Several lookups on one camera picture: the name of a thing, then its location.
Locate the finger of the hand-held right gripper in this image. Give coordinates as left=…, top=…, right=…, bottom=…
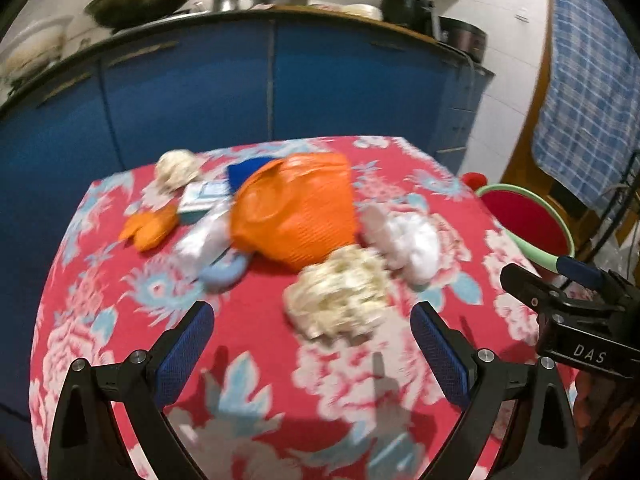
left=557, top=256, right=608, bottom=288
left=500, top=263, right=571, bottom=313

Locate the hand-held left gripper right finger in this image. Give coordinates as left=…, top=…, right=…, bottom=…
left=410, top=301, right=583, bottom=480

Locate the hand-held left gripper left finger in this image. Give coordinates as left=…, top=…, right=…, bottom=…
left=47, top=301, right=216, bottom=480

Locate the red basin with green rim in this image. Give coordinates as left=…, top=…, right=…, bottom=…
left=475, top=184, right=576, bottom=273

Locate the cream cloth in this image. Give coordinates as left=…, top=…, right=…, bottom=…
left=282, top=245, right=393, bottom=343
left=155, top=150, right=201, bottom=192

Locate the blue knitted cloth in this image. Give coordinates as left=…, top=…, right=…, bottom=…
left=227, top=156, right=273, bottom=193

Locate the red floral tablecloth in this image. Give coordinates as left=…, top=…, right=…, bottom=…
left=27, top=135, right=581, bottom=480

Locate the light blue plastic piece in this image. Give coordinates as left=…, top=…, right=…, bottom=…
left=200, top=247, right=251, bottom=291

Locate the clear plastic wrapper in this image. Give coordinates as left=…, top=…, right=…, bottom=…
left=175, top=200, right=236, bottom=273

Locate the white crumpled tissue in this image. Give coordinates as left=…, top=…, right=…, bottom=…
left=359, top=204, right=441, bottom=283

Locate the small white teal box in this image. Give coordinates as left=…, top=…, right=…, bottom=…
left=177, top=181, right=231, bottom=223

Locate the orange mesh bag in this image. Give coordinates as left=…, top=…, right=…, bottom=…
left=230, top=152, right=361, bottom=273

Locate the blue drawer unit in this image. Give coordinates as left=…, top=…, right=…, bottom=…
left=430, top=62, right=496, bottom=173

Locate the blue checked cloth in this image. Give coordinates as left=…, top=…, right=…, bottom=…
left=531, top=0, right=640, bottom=211

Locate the blue kitchen cabinet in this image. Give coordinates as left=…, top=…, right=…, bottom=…
left=0, top=10, right=476, bottom=466

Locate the black rice cooker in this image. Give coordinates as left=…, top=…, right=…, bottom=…
left=439, top=16, right=488, bottom=63

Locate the black air fryer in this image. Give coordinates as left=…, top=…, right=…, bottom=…
left=382, top=0, right=436, bottom=36

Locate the white bag on counter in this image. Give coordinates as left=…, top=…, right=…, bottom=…
left=340, top=4, right=383, bottom=21

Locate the white casserole pot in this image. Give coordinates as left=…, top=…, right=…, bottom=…
left=0, top=15, right=73, bottom=78

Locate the black wok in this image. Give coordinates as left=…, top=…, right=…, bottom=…
left=84, top=0, right=197, bottom=31

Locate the steel cooking pot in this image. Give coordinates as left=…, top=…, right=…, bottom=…
left=250, top=0, right=313, bottom=10

